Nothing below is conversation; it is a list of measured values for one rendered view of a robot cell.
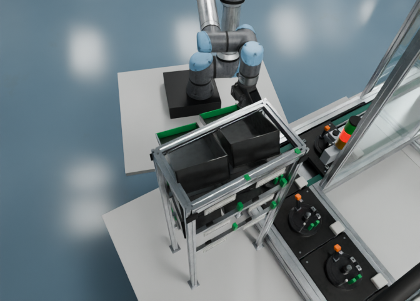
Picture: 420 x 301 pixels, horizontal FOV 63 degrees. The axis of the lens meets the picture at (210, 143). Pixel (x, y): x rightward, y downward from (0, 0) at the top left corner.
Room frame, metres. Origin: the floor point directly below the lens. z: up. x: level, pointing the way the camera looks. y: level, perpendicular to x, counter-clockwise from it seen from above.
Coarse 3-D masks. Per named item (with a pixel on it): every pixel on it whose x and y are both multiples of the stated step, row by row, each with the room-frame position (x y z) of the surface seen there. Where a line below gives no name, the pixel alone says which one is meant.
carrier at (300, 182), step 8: (280, 152) 0.90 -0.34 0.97; (288, 168) 0.81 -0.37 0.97; (280, 176) 0.73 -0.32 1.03; (296, 176) 0.77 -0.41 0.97; (264, 184) 0.71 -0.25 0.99; (272, 184) 0.71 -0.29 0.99; (296, 184) 0.73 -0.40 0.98; (304, 184) 0.72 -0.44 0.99; (288, 192) 0.69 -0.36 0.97; (272, 200) 0.64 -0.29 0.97; (264, 208) 0.61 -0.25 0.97
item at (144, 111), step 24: (120, 72) 1.48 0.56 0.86; (144, 72) 1.49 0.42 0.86; (264, 72) 1.54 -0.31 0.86; (120, 96) 1.29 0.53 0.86; (144, 96) 1.30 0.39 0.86; (264, 96) 1.35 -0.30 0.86; (144, 120) 1.13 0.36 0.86; (168, 120) 1.14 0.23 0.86; (192, 120) 1.15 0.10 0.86; (144, 144) 0.98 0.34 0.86; (144, 168) 0.83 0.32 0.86
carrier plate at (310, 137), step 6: (324, 126) 1.07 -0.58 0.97; (330, 126) 1.07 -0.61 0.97; (306, 132) 1.02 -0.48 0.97; (312, 132) 1.03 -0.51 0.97; (318, 132) 1.03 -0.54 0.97; (306, 138) 0.99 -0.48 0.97; (312, 138) 0.99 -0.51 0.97; (306, 144) 0.95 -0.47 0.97; (312, 144) 0.95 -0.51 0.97; (312, 150) 0.92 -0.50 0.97; (312, 156) 0.88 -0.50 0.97; (318, 156) 0.89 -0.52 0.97; (312, 162) 0.85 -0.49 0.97; (318, 162) 0.85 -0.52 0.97; (318, 168) 0.82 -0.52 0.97; (324, 168) 0.82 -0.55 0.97; (324, 174) 0.79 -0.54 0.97
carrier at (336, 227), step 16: (304, 192) 0.69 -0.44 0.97; (288, 208) 0.61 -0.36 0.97; (304, 208) 0.61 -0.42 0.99; (320, 208) 0.62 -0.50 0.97; (288, 224) 0.54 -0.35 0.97; (304, 224) 0.50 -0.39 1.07; (320, 224) 0.54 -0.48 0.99; (336, 224) 0.54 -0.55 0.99; (288, 240) 0.47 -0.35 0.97; (304, 240) 0.47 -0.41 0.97; (320, 240) 0.47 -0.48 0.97
